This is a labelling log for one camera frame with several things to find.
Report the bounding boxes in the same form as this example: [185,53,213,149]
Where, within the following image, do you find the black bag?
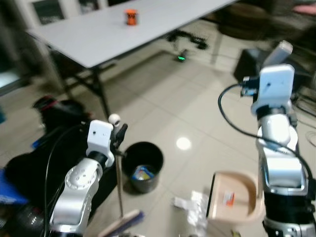
[0,95,119,218]

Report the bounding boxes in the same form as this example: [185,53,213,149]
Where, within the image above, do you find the black round waste bin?
[121,141,165,195]

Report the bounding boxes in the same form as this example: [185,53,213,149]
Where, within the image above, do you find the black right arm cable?
[217,82,316,208]

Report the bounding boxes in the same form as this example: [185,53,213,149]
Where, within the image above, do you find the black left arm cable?
[43,122,90,236]

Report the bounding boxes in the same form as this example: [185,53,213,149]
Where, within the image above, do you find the pink cushion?
[291,3,316,15]

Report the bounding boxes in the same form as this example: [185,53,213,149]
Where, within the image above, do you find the black device with green light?
[166,30,209,63]

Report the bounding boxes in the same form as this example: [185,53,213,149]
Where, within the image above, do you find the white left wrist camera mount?
[86,119,116,155]

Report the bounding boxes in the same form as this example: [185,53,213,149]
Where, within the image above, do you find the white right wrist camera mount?
[240,64,296,118]

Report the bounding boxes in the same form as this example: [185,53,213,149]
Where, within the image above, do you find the black box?
[234,47,271,88]

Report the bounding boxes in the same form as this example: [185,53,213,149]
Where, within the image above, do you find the brown round ottoman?
[216,2,271,41]

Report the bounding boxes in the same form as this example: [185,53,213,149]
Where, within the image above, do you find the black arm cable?
[43,122,90,236]
[217,82,316,208]

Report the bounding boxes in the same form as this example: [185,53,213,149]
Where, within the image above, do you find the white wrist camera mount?
[240,64,296,118]
[86,119,116,155]

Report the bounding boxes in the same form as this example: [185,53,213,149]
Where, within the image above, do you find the blue object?
[0,167,29,207]

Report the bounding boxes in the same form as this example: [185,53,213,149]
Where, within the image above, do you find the white cabinet with dark panels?
[14,0,121,28]

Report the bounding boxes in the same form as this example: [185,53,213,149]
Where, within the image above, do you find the broom with white-capped handle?
[98,114,145,237]

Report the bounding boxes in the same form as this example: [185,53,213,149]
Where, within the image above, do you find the beige dustpan with grey handle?
[206,41,295,224]

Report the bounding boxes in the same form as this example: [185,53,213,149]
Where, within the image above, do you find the blue yellow wrapper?
[132,166,151,181]

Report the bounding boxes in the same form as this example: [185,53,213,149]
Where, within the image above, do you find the crumpled white paper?
[172,192,211,234]

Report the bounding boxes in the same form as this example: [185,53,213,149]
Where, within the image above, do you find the grey folding table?
[26,0,238,120]

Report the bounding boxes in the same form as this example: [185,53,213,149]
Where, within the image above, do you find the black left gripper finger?
[116,123,129,149]

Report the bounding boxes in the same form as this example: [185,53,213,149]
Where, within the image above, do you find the orange can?
[124,8,139,27]

